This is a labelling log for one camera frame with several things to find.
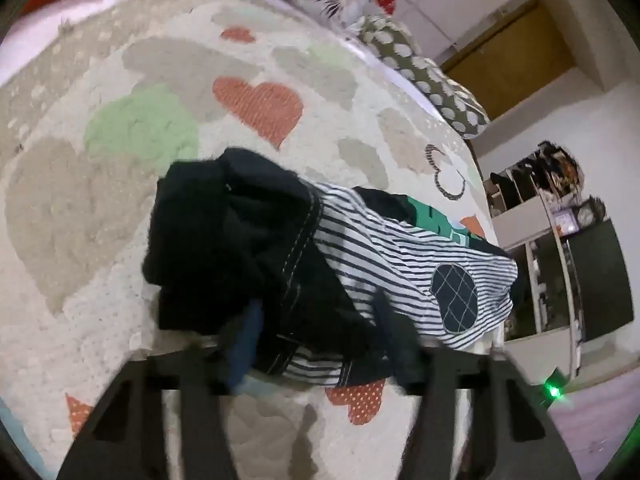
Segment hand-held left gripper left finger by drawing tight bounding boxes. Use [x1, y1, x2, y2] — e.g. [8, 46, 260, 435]
[57, 302, 266, 480]

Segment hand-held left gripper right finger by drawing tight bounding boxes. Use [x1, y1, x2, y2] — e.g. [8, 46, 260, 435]
[377, 302, 583, 480]

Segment black pants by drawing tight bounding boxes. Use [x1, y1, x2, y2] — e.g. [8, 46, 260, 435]
[142, 147, 426, 388]

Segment black white striped shirt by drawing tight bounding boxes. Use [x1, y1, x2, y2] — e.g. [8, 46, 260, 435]
[280, 182, 519, 386]

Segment dark cabinet panel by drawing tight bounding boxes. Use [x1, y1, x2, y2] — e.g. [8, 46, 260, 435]
[567, 217, 636, 332]

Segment white pole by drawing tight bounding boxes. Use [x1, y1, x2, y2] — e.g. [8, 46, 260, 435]
[541, 194, 582, 382]

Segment green printed dark garment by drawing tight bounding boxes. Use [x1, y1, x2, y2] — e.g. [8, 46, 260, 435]
[352, 186, 508, 256]

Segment white shelf unit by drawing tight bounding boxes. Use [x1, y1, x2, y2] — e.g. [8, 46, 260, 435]
[482, 142, 608, 343]

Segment heart patterned blanket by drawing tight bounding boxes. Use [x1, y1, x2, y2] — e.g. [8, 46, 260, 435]
[0, 0, 503, 480]

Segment olive polka dot pillow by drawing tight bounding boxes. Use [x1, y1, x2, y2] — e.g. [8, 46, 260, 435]
[356, 15, 492, 140]

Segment wooden door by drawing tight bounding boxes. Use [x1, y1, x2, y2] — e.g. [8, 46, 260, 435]
[440, 0, 597, 122]

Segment white bed sheet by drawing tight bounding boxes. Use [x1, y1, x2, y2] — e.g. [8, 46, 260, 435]
[0, 0, 182, 86]

